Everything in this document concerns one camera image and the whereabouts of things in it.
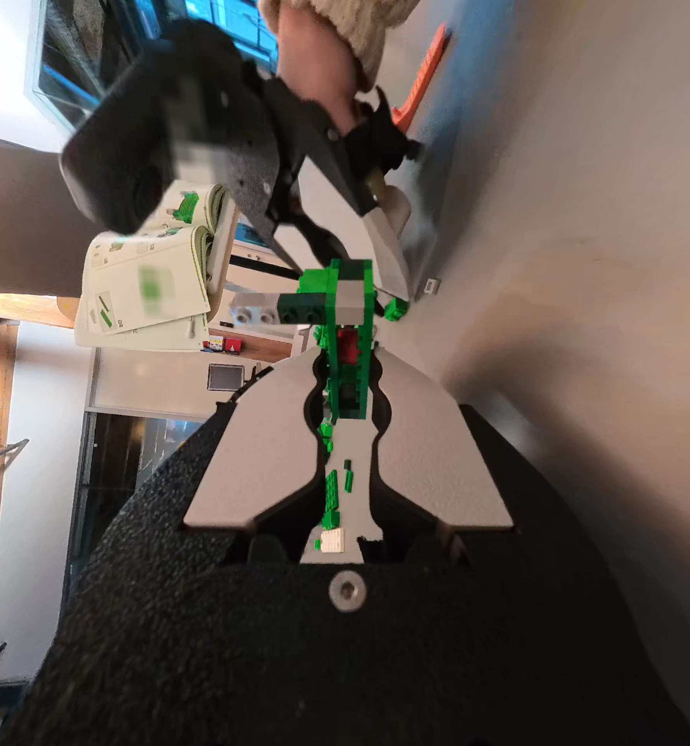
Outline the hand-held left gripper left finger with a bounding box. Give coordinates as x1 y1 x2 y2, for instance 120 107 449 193
183 349 337 534

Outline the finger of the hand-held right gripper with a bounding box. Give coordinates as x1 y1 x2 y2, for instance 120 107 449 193
298 169 414 303

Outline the green lego assembly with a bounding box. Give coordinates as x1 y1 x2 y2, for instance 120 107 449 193
228 258 377 422

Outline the person's right forearm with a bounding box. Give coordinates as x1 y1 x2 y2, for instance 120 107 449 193
259 0 423 93

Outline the orange brick separator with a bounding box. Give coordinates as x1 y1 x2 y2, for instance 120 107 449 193
393 22 452 126

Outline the pile of green lego pieces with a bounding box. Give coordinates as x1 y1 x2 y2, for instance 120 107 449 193
314 297 410 553

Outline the white door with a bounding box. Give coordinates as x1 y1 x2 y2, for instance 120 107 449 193
85 349 281 416

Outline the wooden pillar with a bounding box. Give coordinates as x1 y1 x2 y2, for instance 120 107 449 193
0 291 84 331

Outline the person's right hand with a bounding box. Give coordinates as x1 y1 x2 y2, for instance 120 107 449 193
275 6 363 135

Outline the black board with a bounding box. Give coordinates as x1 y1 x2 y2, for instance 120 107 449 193
0 143 118 298

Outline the lego instruction booklet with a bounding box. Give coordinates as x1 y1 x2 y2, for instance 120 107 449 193
73 183 235 353

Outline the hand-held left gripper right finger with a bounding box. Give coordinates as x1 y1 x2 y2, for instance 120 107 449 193
368 347 515 532

